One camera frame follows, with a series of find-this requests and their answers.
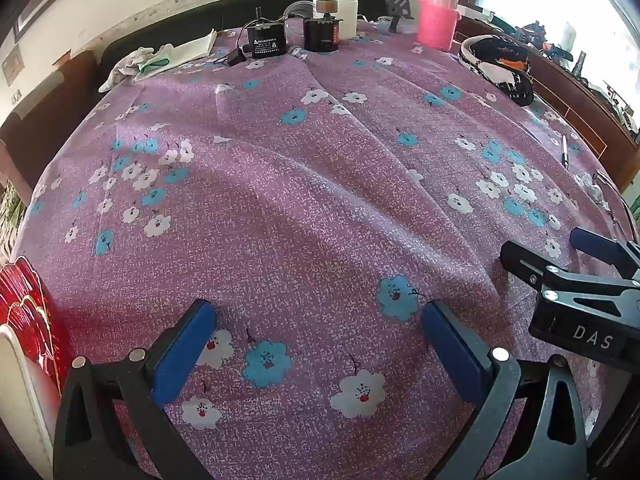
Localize black motor with wooden knob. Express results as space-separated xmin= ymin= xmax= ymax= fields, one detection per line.
xmin=302 ymin=0 xmax=346 ymax=54

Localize white bowl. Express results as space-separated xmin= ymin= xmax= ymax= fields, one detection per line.
xmin=0 ymin=324 xmax=63 ymax=466

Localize brown armchair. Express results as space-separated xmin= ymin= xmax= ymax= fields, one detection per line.
xmin=0 ymin=50 xmax=101 ymax=191

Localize white plastic jar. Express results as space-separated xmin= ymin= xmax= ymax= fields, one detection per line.
xmin=313 ymin=0 xmax=359 ymax=41

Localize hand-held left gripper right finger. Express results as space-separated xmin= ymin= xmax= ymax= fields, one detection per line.
xmin=421 ymin=299 xmax=588 ymax=480

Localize red plate with gold rim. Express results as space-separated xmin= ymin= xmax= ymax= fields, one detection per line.
xmin=0 ymin=255 xmax=73 ymax=396

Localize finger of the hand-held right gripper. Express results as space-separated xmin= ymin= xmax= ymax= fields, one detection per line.
xmin=500 ymin=240 xmax=639 ymax=307
xmin=570 ymin=226 xmax=640 ymax=282

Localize wooden cabinet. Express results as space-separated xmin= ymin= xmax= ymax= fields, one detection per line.
xmin=457 ymin=10 xmax=640 ymax=193

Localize purple floral tablecloth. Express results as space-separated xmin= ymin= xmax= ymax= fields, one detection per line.
xmin=10 ymin=20 xmax=640 ymax=480

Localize white bag with green print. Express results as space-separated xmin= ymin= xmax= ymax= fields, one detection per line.
xmin=134 ymin=29 xmax=218 ymax=83

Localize black patterned hat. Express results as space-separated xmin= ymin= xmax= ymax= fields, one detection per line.
xmin=459 ymin=35 xmax=535 ymax=107

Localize white work gloves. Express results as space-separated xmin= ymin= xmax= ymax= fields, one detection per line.
xmin=98 ymin=44 xmax=173 ymax=93

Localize pink sleeved glass bottle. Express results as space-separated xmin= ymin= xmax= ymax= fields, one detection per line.
xmin=417 ymin=0 xmax=460 ymax=52

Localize framed wall picture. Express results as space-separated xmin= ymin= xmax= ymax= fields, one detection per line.
xmin=14 ymin=0 xmax=51 ymax=43

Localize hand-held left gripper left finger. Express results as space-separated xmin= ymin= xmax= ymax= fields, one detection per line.
xmin=52 ymin=298 xmax=217 ymax=480

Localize black cylindrical motor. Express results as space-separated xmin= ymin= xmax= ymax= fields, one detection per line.
xmin=246 ymin=7 xmax=288 ymax=58

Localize small wall plaque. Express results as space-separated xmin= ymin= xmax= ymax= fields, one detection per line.
xmin=2 ymin=45 xmax=25 ymax=86

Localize patterned cushion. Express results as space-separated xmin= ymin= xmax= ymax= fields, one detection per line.
xmin=0 ymin=180 xmax=28 ymax=261

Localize black sofa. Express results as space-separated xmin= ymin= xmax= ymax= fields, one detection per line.
xmin=97 ymin=0 xmax=388 ymax=68

